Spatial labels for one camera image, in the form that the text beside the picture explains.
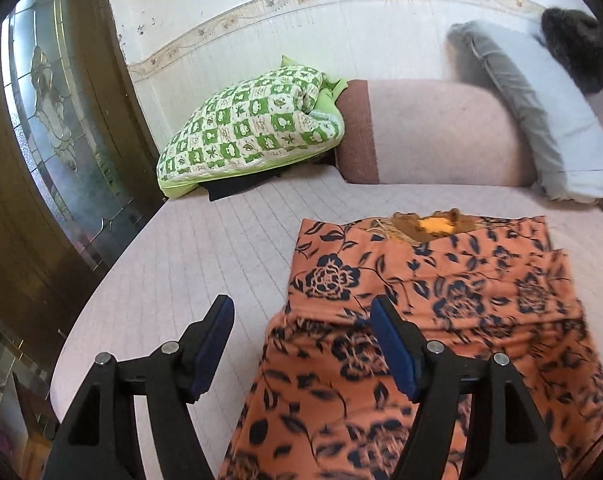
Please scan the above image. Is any stained glass wooden door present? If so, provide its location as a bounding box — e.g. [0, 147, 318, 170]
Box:
[0, 0, 164, 381]

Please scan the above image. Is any grey pillow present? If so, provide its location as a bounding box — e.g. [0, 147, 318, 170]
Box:
[446, 20, 603, 202]

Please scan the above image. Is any orange floral garment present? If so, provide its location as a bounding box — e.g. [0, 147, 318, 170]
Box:
[216, 212, 603, 480]

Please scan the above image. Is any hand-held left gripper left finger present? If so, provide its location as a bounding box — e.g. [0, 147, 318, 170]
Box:
[42, 294, 235, 480]

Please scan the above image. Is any green checkered quilt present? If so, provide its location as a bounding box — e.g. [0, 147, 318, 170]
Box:
[156, 56, 349, 199]

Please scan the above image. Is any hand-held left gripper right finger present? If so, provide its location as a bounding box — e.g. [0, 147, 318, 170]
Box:
[370, 295, 565, 480]

